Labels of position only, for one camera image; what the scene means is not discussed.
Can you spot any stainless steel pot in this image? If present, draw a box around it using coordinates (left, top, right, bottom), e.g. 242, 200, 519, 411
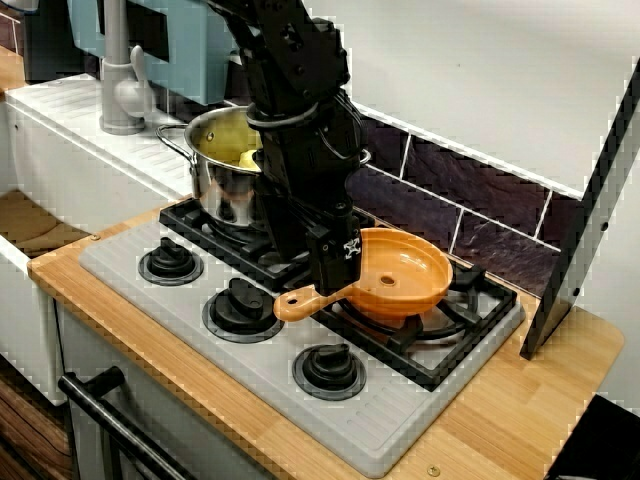
155, 105, 372, 229

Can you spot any black stove knob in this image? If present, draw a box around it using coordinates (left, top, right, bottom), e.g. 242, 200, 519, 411
292, 343, 367, 402
202, 277, 284, 345
138, 237, 205, 287

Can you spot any wooden side table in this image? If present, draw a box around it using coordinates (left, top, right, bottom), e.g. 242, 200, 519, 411
0, 45, 26, 96

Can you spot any orange toy frying pan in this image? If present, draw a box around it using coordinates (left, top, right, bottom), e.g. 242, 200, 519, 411
273, 227, 455, 324

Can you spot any dark side panel board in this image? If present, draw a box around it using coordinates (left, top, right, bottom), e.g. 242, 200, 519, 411
519, 64, 640, 361

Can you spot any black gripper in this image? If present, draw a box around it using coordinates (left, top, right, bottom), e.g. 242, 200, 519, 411
246, 101, 366, 298

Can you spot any white toy sink unit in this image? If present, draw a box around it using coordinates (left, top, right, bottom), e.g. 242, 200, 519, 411
0, 73, 201, 406

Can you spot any white toy oven cabinet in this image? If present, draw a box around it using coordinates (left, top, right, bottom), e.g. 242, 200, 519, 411
52, 299, 281, 480

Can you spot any black burner grate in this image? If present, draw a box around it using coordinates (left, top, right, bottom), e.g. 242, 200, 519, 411
158, 197, 519, 394

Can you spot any teal toy microwave box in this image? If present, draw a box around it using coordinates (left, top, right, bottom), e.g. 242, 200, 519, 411
67, 0, 269, 105

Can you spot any grey toy stove plate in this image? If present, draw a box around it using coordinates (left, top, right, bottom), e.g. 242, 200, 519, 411
78, 214, 527, 479

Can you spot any black case corner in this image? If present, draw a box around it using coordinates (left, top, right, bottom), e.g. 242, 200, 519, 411
542, 393, 640, 480

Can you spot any black oven door handle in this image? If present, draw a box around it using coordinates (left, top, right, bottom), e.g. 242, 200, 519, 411
57, 365, 201, 480

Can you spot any yellow toy corn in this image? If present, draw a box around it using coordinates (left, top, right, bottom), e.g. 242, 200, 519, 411
238, 148, 265, 172

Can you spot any grey toy faucet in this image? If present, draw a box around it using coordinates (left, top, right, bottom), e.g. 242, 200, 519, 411
98, 0, 157, 135

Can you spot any dark tile backsplash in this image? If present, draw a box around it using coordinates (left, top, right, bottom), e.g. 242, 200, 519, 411
219, 54, 586, 301

